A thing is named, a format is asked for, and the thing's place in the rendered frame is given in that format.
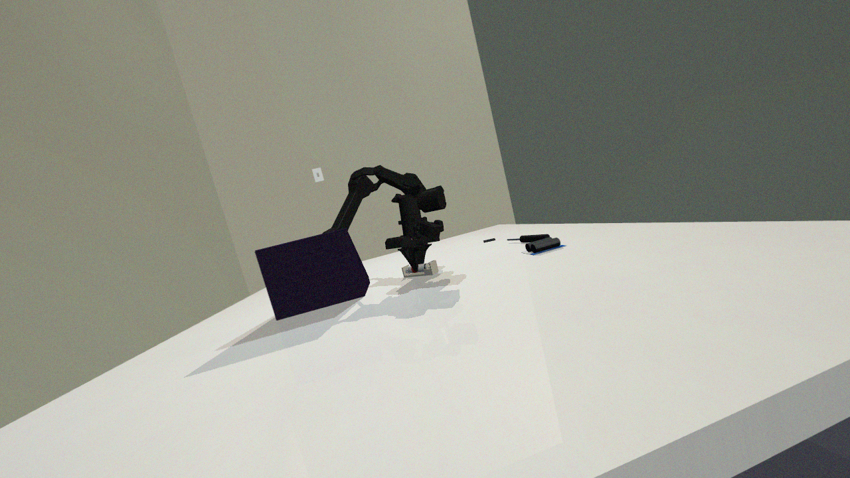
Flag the blister pack of two batteries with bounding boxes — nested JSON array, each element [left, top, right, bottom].
[[522, 237, 565, 256]]

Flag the black-handled screwdriver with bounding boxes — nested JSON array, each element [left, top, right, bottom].
[[507, 234, 550, 242]]

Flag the beige battery holder with spring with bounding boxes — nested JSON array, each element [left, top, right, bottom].
[[402, 260, 439, 278]]

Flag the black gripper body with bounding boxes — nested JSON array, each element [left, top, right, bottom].
[[385, 214, 440, 250]]

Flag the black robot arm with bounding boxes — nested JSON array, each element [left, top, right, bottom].
[[323, 165, 446, 238]]

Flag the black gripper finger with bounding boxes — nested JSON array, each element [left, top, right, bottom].
[[398, 246, 420, 272], [417, 244, 432, 264]]

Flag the grey cylinder with red band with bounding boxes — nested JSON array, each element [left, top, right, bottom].
[[407, 264, 430, 273]]

